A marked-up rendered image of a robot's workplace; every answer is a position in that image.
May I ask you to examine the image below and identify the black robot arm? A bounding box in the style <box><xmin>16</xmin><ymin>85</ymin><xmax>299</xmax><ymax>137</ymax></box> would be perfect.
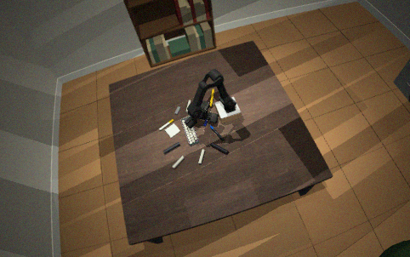
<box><xmin>184</xmin><ymin>69</ymin><xmax>236</xmax><ymax>129</ymax></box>

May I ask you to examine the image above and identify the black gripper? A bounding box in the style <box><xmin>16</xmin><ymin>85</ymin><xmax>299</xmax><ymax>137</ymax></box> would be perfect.
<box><xmin>202</xmin><ymin>112</ymin><xmax>219</xmax><ymax>123</ymax></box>

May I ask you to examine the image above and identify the keyboard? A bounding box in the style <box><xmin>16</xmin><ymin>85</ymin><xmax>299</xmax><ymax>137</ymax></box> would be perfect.
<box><xmin>180</xmin><ymin>117</ymin><xmax>200</xmax><ymax>146</ymax></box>

